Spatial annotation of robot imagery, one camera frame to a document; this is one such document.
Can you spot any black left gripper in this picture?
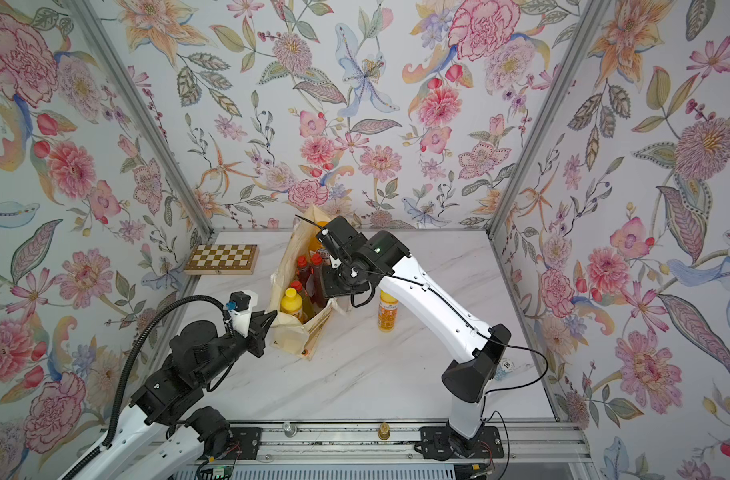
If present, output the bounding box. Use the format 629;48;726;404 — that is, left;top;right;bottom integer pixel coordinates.
196;310;283;386

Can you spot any cream canvas shopping bag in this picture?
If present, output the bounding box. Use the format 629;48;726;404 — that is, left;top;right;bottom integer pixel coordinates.
269;206;346;360

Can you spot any orange bottle yellow cap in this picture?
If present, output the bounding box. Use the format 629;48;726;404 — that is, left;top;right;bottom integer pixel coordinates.
378;291;399;332
280;287;306;324

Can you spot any large orange pump soap bottle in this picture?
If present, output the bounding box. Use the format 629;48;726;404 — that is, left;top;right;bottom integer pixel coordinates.
307;220;330;253

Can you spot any orange bottle yellow cap front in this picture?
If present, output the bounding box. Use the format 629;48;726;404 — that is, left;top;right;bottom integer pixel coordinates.
378;291;399;332

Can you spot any red Fairy dish soap bottle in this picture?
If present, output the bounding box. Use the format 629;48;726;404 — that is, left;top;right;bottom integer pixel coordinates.
296;255;313;289

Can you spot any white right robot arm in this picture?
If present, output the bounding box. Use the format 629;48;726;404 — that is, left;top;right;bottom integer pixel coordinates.
316;217;511;441

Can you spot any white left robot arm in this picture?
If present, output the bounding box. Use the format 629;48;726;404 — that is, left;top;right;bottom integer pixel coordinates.
63;311;278;479

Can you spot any wooden chess board box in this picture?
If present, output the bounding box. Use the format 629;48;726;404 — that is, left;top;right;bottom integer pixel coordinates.
184;244;259;276

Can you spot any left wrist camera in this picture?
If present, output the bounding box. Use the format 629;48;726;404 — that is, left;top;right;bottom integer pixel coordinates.
225;290;258;338

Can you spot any black corrugated cable conduit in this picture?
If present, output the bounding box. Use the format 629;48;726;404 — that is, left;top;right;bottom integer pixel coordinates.
58;293;231;480

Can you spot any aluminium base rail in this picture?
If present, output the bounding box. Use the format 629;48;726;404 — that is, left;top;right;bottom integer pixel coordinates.
79;419;600;480

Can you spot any aluminium corner post right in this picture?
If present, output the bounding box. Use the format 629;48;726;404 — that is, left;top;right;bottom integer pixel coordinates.
488;0;609;242

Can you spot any aluminium corner post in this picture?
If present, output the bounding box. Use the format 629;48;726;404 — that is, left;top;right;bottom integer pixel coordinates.
66;1;214;240
488;0;609;242

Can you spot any aluminium corner post left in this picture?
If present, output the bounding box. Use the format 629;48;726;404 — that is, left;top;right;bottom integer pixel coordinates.
66;1;214;240

